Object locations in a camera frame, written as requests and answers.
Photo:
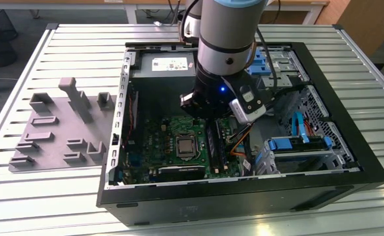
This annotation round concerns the brown wooden cabinet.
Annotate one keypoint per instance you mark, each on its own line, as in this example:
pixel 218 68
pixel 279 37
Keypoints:
pixel 373 27

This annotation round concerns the black PC case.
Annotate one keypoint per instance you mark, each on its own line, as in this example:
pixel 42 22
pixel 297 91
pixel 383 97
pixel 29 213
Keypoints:
pixel 211 204

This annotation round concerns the black graphics card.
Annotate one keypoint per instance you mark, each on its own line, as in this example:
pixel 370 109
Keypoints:
pixel 179 173

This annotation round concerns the thin metal locking lever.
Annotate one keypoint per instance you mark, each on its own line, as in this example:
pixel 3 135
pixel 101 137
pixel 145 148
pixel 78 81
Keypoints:
pixel 199 153

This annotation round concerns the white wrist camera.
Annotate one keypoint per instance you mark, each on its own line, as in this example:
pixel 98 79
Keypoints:
pixel 239 111

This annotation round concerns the hard disk in blue carrier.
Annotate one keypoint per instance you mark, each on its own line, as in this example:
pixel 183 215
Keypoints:
pixel 281 143

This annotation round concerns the grey power supply unit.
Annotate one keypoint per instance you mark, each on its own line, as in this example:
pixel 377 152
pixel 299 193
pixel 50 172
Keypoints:
pixel 159 91

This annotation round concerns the black card retention latch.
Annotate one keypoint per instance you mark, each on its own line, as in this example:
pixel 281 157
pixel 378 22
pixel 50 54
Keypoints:
pixel 115 140

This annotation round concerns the grey parts rack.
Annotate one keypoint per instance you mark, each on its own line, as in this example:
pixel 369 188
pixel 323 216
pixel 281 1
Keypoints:
pixel 63 118

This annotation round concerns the silver CPU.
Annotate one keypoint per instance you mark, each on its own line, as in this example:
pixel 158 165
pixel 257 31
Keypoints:
pixel 186 146

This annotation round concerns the silver metal disk bay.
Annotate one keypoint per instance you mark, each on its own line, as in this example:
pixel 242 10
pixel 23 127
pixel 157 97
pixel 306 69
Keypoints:
pixel 303 154

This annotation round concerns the silver metal drive cage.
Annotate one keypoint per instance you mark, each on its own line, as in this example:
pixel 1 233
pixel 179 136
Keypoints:
pixel 287 65

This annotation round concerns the green motherboard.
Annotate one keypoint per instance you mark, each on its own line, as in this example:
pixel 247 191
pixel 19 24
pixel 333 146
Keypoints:
pixel 155 125

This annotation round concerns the blue plastic drive latch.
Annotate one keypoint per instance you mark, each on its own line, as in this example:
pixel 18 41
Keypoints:
pixel 261 70

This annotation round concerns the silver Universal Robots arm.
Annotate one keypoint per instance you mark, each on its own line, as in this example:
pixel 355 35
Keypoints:
pixel 225 32

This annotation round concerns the wooden desk white frame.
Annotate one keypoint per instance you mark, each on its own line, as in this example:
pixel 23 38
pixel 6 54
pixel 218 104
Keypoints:
pixel 81 6
pixel 313 14

